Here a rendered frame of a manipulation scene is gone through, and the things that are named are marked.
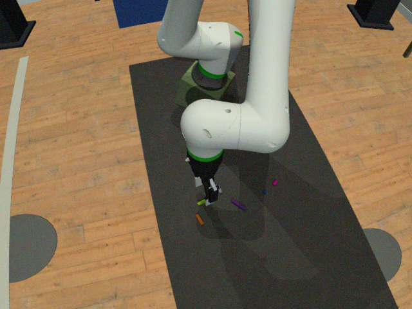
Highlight purple rod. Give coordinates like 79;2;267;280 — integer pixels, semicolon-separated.
231;199;247;211

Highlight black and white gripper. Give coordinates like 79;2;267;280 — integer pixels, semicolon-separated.
191;167;220;206

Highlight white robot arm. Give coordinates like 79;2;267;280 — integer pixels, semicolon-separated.
156;0;295;172

